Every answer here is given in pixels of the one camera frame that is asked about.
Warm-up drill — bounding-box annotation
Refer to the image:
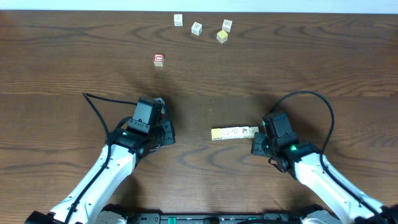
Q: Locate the wooden block with animal drawing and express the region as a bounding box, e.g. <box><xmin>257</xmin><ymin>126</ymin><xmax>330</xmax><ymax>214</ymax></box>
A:
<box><xmin>174</xmin><ymin>14</ymin><xmax>183</xmax><ymax>27</ymax></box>

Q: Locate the yellow letter G block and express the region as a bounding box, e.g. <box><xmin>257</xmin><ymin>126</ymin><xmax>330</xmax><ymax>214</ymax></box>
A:
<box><xmin>249</xmin><ymin>126</ymin><xmax>259</xmax><ymax>138</ymax></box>

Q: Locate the yellow block with ball picture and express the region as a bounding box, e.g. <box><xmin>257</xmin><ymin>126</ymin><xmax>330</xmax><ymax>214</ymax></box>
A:
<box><xmin>211</xmin><ymin>128</ymin><xmax>223</xmax><ymax>141</ymax></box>

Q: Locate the wooden block with number three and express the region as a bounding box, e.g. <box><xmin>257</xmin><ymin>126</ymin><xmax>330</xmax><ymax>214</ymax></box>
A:
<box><xmin>191</xmin><ymin>22</ymin><xmax>203</xmax><ymax>35</ymax></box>

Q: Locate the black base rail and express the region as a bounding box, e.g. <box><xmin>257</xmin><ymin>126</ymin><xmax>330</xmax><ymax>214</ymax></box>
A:
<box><xmin>102</xmin><ymin>212</ymin><xmax>312</xmax><ymax>224</ymax></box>

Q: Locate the yellow top wooden block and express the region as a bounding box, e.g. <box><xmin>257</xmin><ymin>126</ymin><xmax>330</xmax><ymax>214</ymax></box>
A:
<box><xmin>216</xmin><ymin>30</ymin><xmax>229</xmax><ymax>44</ymax></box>

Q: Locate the green edged wooden block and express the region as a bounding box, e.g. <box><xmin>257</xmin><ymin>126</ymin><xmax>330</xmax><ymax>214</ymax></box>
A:
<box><xmin>230</xmin><ymin>127</ymin><xmax>241</xmax><ymax>139</ymax></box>

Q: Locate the plain white wooden block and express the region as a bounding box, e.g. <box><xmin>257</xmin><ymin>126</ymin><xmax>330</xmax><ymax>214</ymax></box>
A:
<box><xmin>220</xmin><ymin>128</ymin><xmax>233</xmax><ymax>140</ymax></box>

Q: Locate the red top wooden block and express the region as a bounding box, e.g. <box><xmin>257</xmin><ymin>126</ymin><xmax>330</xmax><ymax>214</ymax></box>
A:
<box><xmin>153</xmin><ymin>54</ymin><xmax>165</xmax><ymax>67</ymax></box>

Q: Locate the yellow letter K block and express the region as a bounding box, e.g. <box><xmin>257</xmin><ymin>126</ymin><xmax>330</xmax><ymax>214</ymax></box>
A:
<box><xmin>239</xmin><ymin>126</ymin><xmax>250</xmax><ymax>138</ymax></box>

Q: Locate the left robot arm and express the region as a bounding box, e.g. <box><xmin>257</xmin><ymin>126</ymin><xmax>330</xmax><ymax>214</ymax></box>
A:
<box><xmin>26</xmin><ymin>98</ymin><xmax>175</xmax><ymax>224</ymax></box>

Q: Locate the wooden block with lattice top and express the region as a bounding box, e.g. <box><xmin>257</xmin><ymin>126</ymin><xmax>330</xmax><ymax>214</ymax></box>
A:
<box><xmin>222</xmin><ymin>19</ymin><xmax>233</xmax><ymax>33</ymax></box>

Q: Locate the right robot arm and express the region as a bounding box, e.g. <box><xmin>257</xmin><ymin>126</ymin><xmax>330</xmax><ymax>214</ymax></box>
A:
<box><xmin>251</xmin><ymin>111</ymin><xmax>397</xmax><ymax>223</ymax></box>

